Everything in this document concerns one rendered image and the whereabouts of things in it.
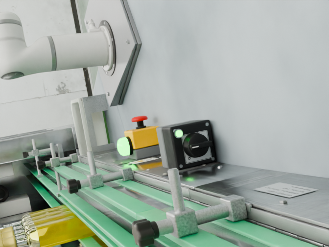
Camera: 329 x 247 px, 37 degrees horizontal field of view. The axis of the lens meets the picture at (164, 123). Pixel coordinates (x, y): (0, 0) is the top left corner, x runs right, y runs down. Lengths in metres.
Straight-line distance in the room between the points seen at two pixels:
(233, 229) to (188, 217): 0.05
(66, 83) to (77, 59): 3.90
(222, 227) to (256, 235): 0.07
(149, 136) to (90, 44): 0.34
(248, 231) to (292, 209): 0.05
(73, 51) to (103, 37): 0.09
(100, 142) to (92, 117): 0.09
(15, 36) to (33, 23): 3.95
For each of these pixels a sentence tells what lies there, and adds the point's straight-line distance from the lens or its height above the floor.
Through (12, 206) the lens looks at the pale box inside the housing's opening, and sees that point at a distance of 2.56.
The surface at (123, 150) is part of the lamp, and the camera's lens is 1.16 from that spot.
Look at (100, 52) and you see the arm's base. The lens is 1.36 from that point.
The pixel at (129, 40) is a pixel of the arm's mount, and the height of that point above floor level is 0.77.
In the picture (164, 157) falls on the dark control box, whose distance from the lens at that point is 0.93.
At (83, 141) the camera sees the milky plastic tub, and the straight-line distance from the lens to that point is 1.79.
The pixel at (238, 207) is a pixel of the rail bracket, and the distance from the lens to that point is 0.57.
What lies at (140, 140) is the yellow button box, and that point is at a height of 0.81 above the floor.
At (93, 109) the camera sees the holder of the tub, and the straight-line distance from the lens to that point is 1.63.
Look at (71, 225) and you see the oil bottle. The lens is 1.29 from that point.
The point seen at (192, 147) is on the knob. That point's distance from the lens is 0.85.
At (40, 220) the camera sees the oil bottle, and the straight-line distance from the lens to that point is 1.35.
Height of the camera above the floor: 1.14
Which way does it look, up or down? 20 degrees down
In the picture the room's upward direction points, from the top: 101 degrees counter-clockwise
